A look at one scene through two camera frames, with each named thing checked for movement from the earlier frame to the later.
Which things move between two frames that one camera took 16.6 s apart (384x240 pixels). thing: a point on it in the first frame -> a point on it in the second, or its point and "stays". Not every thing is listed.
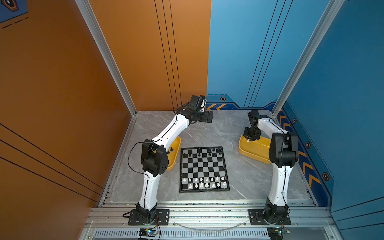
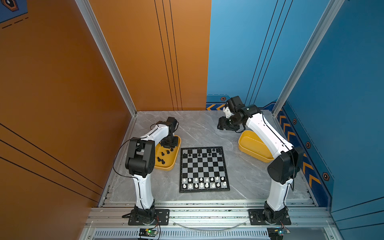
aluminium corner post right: x=315 y=41 stays
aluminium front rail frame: x=210 y=219 stays
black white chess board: x=203 y=169 stays
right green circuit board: x=277 y=233 stays
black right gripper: x=247 y=136 -> x=221 y=123
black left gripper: x=210 y=116 -> x=174 y=144
